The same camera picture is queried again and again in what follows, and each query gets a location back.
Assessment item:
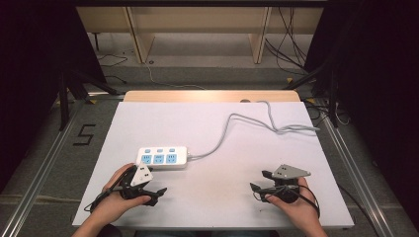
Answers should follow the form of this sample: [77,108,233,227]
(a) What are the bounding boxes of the person's left hand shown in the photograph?
[93,162,152,220]

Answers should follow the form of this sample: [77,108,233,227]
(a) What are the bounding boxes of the bundle of black floor cables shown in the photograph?
[264,6,310,72]

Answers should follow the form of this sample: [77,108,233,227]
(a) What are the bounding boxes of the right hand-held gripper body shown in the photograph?
[271,163,312,203]

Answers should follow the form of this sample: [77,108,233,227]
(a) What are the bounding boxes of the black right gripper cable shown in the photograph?
[283,183,380,237]

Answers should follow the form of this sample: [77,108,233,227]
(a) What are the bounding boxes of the black curtain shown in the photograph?
[0,0,108,192]
[304,0,419,218]

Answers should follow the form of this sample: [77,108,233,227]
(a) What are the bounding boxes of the black metal stand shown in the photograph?
[282,60,341,128]
[57,67,121,132]

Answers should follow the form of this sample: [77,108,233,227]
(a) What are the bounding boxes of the white floor cable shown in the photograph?
[143,61,206,91]

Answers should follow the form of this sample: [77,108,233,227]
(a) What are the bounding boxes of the white power strip blue sockets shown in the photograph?
[135,145,189,171]

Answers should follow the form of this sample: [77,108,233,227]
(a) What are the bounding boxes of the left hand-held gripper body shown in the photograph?
[120,163,156,201]

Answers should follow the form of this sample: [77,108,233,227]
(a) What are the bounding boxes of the person's right hand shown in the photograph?
[264,177,319,228]

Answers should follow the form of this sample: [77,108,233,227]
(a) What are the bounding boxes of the thin black floor cable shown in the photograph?
[96,53,128,85]

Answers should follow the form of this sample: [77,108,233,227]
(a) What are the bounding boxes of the grey power strip cable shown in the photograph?
[186,100,321,162]

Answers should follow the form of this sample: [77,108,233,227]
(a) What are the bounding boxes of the aluminium floor rail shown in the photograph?
[0,93,126,237]
[304,97,396,237]

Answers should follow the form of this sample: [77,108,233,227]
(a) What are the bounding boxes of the light wooden shelf unit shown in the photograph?
[75,6,326,65]

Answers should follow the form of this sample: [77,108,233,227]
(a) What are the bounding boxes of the white table cover board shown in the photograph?
[71,101,356,230]

